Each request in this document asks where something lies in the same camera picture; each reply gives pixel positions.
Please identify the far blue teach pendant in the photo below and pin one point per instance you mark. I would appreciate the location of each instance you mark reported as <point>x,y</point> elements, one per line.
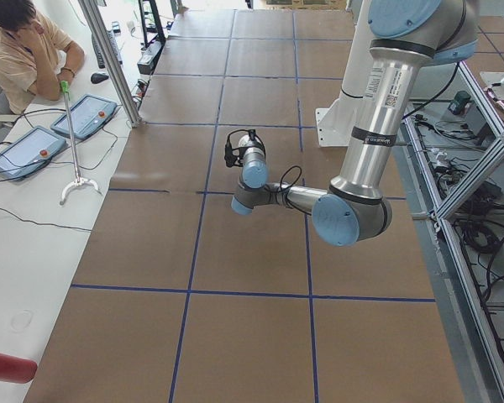
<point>89,113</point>

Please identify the red bottle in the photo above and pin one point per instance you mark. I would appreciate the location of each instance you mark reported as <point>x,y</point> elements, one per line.
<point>16,370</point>

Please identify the blue teach pendant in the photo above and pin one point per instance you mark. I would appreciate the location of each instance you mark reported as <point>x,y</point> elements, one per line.
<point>30,153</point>
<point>89,113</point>

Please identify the aluminium frame post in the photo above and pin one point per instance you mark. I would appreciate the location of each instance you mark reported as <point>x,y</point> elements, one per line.
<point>95,23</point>

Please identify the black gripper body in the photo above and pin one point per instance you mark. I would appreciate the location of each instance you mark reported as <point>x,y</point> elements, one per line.
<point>242,138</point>

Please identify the aluminium lattice frame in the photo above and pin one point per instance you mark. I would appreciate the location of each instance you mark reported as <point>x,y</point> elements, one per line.
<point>452,162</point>

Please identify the brown paper table cover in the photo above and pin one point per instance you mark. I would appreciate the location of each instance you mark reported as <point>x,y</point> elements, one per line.
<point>179,299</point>

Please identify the black computer mouse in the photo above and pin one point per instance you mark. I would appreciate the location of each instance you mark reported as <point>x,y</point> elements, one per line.
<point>98,77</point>

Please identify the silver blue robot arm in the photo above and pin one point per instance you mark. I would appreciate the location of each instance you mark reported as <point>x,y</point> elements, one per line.
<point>406,36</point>

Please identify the seated person beige shirt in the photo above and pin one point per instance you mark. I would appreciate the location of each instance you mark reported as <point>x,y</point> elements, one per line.
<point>36,56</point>

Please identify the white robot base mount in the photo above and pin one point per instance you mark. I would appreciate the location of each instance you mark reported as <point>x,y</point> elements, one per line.
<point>334,124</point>

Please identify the near blue teach pendant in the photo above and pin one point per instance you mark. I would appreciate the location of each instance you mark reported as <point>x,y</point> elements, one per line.
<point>30,153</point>

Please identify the silver reacher grabber tool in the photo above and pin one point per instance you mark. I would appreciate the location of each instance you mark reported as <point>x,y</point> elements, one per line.
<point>78,181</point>

